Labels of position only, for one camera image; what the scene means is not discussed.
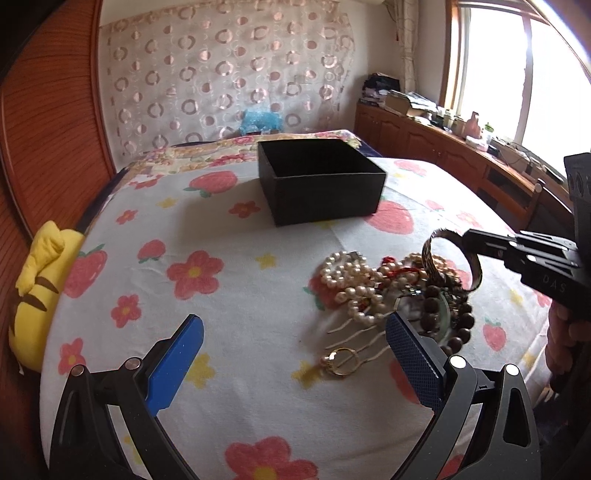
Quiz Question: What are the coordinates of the white patterned side curtain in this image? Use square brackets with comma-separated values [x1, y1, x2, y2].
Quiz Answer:
[386, 0, 420, 93]

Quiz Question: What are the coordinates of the wooden louvered wardrobe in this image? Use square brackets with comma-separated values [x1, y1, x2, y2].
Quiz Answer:
[1, 1, 115, 479]

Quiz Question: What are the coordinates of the brown wooden bead bracelet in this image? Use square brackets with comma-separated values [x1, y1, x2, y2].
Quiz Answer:
[417, 284, 477, 357]

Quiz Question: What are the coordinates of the pink circle pattern curtain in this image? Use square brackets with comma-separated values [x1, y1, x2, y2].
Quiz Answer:
[99, 1, 355, 163]

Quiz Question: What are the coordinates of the pink pearl bracelet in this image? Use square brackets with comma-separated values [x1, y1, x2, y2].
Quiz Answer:
[392, 252, 463, 289]

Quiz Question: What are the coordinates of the white pearl necklace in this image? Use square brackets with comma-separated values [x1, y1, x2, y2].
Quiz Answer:
[318, 250, 394, 328]

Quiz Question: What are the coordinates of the window with wooden frame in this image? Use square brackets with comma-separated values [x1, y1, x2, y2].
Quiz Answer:
[448, 1, 590, 172]

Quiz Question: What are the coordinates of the dark clothes pile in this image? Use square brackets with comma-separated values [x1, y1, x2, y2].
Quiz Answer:
[360, 72, 401, 106]

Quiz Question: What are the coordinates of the pale green jade bangle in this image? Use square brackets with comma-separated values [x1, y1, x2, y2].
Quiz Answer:
[394, 295, 452, 344]

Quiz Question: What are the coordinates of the strawberry flower print cloth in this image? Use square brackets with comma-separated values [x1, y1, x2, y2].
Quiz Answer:
[38, 156, 555, 480]

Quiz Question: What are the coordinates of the silver patterned bangle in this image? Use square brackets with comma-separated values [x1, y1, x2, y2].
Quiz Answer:
[421, 228, 484, 292]

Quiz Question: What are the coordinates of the cardboard box on cabinet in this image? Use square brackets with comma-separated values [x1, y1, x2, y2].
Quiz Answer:
[383, 91, 429, 116]

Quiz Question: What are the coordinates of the floral bed quilt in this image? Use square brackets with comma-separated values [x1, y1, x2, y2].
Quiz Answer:
[125, 129, 381, 177]

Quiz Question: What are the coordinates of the pink bottle on cabinet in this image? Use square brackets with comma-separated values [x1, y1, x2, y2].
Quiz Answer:
[464, 111, 482, 139]

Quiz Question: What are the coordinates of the black square storage box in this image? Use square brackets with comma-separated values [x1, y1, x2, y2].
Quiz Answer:
[257, 138, 387, 227]

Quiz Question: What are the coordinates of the red cord jewelry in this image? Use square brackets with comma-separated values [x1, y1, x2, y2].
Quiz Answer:
[378, 257, 421, 289]

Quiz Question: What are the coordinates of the yellow plush toy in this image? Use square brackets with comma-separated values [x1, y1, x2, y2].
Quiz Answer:
[8, 221, 84, 372]

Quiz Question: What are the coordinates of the wooden side cabinet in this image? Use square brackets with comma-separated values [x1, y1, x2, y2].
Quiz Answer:
[353, 102, 575, 240]

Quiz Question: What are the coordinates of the gold hair comb pin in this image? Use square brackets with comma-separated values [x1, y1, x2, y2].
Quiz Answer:
[318, 316, 391, 379]

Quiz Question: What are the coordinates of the blue plush toy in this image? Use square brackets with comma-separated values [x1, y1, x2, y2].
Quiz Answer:
[239, 110, 283, 135]

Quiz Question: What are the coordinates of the right human hand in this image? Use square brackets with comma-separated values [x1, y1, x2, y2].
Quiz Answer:
[545, 300, 590, 394]

